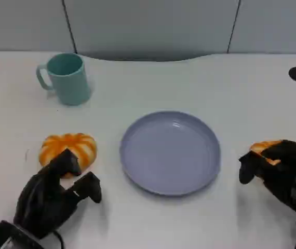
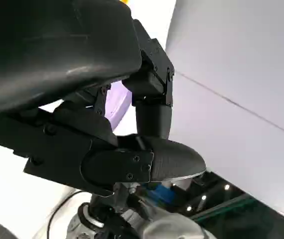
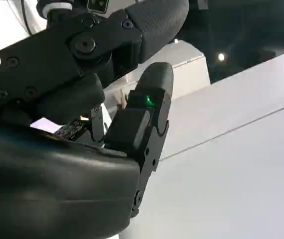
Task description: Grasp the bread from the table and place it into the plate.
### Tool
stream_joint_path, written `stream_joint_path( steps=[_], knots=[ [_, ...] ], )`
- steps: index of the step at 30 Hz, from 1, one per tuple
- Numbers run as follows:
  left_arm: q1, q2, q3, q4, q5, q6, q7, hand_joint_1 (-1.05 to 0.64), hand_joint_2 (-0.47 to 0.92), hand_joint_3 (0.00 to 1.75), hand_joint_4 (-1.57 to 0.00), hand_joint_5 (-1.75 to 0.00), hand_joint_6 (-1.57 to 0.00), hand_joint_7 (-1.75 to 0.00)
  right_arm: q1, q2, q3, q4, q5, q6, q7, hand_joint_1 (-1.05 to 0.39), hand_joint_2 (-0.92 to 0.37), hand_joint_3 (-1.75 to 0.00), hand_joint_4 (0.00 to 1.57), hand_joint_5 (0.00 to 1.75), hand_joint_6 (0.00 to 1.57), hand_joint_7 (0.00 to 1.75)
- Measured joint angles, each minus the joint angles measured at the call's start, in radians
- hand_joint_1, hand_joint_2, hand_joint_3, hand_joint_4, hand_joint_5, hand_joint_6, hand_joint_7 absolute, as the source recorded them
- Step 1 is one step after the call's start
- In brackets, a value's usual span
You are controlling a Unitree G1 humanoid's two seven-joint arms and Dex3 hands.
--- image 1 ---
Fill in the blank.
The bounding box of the small orange bread roll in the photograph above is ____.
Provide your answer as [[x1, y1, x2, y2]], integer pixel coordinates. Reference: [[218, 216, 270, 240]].
[[249, 140, 284, 166]]

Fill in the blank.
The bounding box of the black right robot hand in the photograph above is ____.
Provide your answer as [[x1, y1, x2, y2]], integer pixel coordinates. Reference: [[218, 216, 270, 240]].
[[238, 140, 296, 216]]

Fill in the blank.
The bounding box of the lilac plate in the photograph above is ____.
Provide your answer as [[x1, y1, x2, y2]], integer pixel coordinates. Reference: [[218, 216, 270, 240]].
[[119, 110, 221, 197]]

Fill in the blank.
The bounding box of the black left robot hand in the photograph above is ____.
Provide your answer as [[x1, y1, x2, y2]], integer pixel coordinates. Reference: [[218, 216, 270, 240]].
[[13, 148, 103, 240]]

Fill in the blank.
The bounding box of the pale green mug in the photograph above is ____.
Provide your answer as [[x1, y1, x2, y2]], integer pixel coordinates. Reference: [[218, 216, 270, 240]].
[[36, 52, 92, 106]]

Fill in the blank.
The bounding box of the black looping wrist cable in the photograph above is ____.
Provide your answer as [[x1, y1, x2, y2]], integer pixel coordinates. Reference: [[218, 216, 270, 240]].
[[52, 230, 65, 249]]

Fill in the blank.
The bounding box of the large orange white bread roll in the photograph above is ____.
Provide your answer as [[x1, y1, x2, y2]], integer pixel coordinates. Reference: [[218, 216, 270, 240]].
[[38, 132, 98, 179]]

